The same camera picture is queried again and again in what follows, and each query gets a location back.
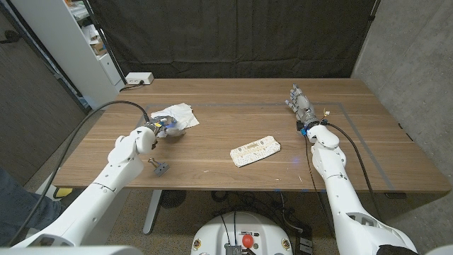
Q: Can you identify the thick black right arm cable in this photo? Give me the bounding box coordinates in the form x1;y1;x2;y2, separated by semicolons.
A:
324;121;382;221

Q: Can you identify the white robot torso base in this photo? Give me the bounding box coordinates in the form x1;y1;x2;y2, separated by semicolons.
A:
190;211;294;255

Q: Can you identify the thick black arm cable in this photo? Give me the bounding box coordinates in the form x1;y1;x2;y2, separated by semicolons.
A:
6;100;151;247
324;121;382;221

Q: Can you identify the white patterned pen bag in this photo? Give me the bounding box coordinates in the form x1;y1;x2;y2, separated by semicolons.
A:
229;135;282;168

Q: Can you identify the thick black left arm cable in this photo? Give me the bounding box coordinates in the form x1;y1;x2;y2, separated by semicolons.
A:
6;100;151;247

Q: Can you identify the black plug cable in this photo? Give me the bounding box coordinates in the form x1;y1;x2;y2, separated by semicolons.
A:
119;80;145;93

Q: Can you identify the person leg in blue jeans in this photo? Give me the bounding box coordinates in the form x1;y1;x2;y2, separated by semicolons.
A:
0;168;63;247

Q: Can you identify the white paper towel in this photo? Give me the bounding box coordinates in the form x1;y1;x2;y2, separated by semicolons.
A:
150;103;200;138

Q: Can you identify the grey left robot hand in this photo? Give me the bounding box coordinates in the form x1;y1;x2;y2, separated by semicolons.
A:
146;115;187;139

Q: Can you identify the white table leg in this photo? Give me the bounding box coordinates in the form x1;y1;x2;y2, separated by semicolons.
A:
142;189;164;235

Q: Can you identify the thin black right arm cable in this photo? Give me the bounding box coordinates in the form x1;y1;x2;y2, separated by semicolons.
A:
303;133;336;238

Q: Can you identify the white power strip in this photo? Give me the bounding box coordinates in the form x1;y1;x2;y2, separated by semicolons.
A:
125;72;155;86

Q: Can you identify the black backdrop stand pole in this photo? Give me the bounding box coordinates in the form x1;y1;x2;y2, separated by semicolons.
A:
81;0;127;85

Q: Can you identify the yellow floor object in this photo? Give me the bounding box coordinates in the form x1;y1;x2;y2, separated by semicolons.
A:
52;187;74;199

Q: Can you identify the brown cardboard box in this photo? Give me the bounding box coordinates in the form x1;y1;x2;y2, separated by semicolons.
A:
90;41;108;56

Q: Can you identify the black floor cable bundle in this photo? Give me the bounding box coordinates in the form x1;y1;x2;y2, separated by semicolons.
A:
211;191;295;232

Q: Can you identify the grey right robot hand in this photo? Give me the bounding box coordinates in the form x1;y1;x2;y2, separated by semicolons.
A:
285;84;319;130

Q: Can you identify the white shelf cabinet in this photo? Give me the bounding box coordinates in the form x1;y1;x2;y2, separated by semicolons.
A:
10;0;125;111

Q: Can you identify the black round ribbed disc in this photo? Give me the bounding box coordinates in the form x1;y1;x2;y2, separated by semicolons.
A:
159;190;188;209

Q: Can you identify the black floor power strip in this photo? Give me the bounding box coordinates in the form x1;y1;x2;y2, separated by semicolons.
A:
295;226;314;255

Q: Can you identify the grey binder clip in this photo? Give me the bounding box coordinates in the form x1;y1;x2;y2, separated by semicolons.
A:
147;157;171;178

